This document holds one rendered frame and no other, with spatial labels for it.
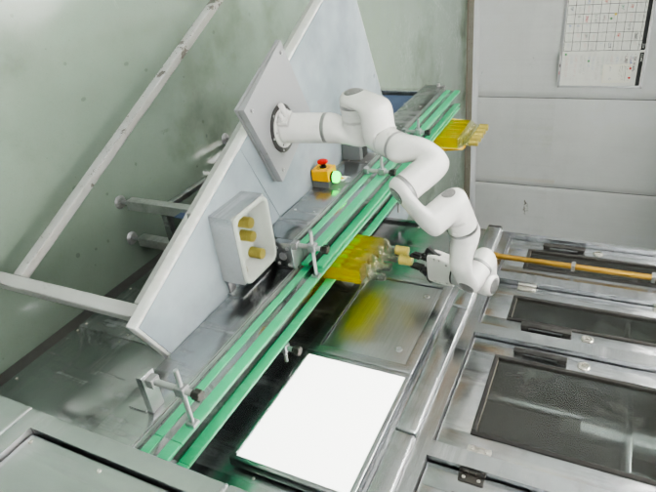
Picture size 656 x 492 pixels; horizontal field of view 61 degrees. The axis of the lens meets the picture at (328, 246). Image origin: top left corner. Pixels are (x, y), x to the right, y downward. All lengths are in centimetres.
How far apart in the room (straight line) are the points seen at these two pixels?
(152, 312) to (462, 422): 86
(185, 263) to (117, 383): 51
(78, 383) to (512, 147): 670
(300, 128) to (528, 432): 108
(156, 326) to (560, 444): 106
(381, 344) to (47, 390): 105
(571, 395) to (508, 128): 629
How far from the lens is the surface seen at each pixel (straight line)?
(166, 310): 152
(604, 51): 740
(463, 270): 160
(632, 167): 784
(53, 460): 120
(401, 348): 172
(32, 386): 203
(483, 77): 764
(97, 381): 193
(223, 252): 163
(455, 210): 148
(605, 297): 207
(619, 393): 174
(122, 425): 143
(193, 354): 154
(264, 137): 173
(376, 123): 157
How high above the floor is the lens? 172
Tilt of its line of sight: 25 degrees down
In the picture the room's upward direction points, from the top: 99 degrees clockwise
